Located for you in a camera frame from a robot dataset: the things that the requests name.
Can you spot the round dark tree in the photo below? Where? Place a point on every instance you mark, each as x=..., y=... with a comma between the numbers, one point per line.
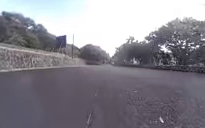
x=93, y=53

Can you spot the dark asphalt road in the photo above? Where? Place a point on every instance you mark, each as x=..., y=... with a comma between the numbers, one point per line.
x=100, y=96

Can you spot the thin dark pole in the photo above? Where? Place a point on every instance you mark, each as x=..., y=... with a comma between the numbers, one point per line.
x=73, y=46

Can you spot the blue sign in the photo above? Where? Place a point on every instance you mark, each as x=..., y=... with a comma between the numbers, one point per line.
x=61, y=41

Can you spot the pale kerb strip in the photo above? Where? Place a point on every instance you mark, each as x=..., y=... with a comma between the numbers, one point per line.
x=23, y=69

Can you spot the pale scrap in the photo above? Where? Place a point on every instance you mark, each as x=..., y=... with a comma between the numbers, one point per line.
x=161, y=120

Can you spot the row of trees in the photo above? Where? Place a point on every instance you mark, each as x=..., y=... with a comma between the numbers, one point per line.
x=183, y=41

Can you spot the wooded slope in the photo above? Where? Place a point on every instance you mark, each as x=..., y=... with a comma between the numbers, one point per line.
x=20, y=31

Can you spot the rough stone wall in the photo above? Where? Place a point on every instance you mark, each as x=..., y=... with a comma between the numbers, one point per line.
x=23, y=58

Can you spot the low dark wall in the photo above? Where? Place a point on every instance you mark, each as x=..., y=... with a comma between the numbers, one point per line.
x=190, y=69

